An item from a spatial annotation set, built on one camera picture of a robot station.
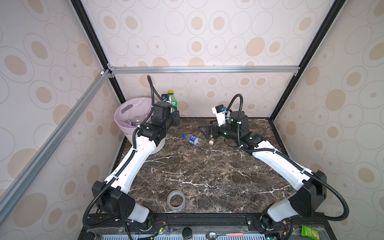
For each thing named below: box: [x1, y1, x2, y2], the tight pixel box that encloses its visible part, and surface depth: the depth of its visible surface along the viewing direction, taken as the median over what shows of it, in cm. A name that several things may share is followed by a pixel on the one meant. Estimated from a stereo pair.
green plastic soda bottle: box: [167, 89, 178, 112], surface depth 76 cm
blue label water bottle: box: [189, 135, 200, 145], surface depth 103 cm
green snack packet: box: [301, 224, 320, 240], surface depth 71 cm
